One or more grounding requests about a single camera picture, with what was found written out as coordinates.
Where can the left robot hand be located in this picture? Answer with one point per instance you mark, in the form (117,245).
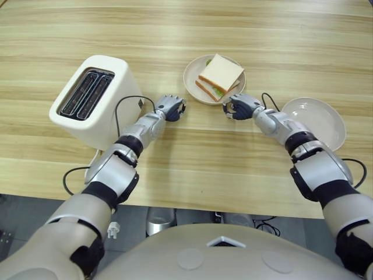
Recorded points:
(170,106)

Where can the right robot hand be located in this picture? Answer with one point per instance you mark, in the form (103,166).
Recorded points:
(244,106)

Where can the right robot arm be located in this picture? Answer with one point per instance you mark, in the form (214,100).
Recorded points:
(320,169)

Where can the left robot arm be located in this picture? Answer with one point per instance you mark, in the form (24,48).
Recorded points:
(113,175)

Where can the bread slice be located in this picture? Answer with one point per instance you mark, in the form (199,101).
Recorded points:
(223,71)
(208,90)

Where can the beige plate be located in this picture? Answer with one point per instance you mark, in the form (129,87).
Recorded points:
(193,73)

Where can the cream toaster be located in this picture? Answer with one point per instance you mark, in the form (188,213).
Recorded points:
(116,87)

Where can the white plate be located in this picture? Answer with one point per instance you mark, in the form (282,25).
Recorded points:
(317,122)

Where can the robot body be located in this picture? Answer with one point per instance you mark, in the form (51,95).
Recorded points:
(227,259)

